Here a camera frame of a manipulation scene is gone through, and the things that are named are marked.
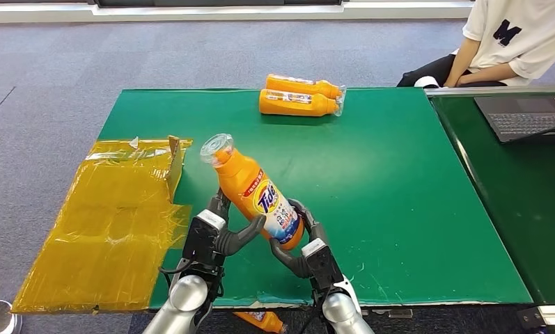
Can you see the orange Tide detergent bottle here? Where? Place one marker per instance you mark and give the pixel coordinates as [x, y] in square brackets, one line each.
[254, 189]

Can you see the dark window frame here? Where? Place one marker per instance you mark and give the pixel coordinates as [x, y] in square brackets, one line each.
[212, 2]

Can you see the orange bottle under table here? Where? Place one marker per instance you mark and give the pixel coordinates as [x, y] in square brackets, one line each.
[263, 320]

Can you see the yellow taped cardboard sheet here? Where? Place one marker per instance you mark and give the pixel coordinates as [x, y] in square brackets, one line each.
[106, 226]

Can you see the silver table edge rail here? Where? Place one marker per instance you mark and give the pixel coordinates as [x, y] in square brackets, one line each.
[498, 90]

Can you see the dark grey laptop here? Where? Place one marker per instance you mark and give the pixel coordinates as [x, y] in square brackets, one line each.
[526, 117]

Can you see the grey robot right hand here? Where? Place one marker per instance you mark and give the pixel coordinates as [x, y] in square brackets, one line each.
[295, 263]

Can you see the white window sill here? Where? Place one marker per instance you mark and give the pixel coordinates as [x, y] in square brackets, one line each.
[212, 13]

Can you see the person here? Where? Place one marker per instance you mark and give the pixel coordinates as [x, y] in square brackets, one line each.
[512, 37]

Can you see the person's left forearm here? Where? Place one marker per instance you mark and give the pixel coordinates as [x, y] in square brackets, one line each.
[485, 76]

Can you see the metal table bracket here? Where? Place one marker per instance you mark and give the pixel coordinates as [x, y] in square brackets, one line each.
[395, 313]

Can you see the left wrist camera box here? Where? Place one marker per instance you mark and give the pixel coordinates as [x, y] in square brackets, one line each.
[203, 239]

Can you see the person's right forearm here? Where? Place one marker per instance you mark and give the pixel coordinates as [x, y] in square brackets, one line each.
[459, 64]

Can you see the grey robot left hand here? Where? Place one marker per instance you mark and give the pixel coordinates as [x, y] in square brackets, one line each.
[240, 237]

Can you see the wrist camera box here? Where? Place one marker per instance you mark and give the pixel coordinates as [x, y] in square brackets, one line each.
[322, 265]
[203, 239]

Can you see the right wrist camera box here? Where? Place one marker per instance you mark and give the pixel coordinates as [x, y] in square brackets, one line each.
[322, 265]

